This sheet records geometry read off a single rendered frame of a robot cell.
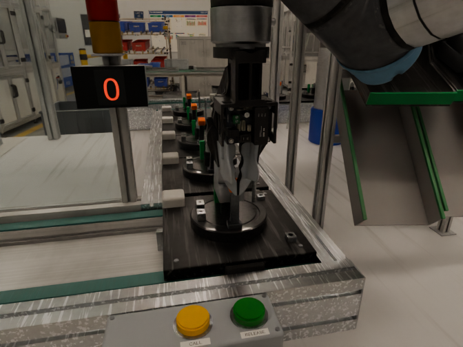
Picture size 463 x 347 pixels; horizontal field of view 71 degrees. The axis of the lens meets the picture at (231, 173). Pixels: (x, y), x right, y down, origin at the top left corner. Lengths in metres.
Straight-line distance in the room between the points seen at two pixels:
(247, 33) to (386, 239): 0.59
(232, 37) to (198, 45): 7.46
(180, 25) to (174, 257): 10.70
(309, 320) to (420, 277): 0.28
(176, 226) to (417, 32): 0.46
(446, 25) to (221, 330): 0.38
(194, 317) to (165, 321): 0.04
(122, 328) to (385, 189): 0.47
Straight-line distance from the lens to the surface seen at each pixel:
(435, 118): 0.79
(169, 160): 0.90
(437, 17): 0.33
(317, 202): 0.69
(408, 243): 0.85
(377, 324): 0.62
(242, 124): 0.42
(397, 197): 0.65
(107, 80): 0.62
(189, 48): 7.88
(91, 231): 0.73
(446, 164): 0.74
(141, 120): 1.73
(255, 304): 0.44
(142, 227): 0.71
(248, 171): 0.48
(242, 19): 0.40
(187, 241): 0.56
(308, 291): 0.50
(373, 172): 0.65
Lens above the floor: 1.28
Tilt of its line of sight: 22 degrees down
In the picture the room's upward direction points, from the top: straight up
